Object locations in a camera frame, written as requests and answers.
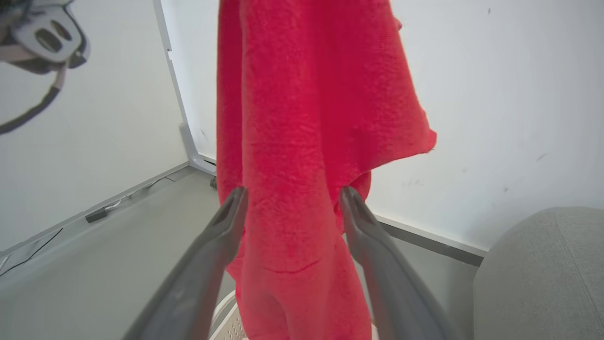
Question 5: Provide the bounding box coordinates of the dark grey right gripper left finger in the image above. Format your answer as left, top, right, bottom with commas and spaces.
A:
123, 187, 249, 340

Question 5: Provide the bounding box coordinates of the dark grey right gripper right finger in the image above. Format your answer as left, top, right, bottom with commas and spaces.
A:
339, 186, 454, 340

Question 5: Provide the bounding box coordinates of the red clothing with white lining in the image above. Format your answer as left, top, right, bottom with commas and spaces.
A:
216, 0, 437, 340

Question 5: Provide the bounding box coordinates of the cream perforated laundry basket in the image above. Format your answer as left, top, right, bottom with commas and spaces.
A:
209, 290, 379, 340

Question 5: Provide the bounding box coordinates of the grey fabric sofa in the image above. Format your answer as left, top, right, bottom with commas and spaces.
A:
473, 206, 604, 340

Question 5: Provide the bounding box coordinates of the thin black floor cable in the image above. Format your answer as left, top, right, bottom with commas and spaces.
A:
0, 228, 64, 277

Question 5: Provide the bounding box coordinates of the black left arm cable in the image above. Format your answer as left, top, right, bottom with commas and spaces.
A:
0, 66, 65, 136

